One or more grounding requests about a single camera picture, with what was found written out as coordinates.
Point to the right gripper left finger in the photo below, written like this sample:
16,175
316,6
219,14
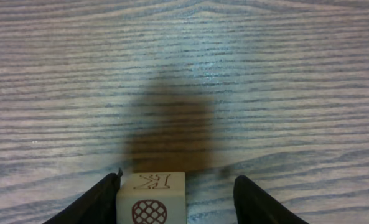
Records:
96,206

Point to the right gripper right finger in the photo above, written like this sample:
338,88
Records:
255,206

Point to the wooden number two block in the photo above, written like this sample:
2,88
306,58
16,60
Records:
152,198

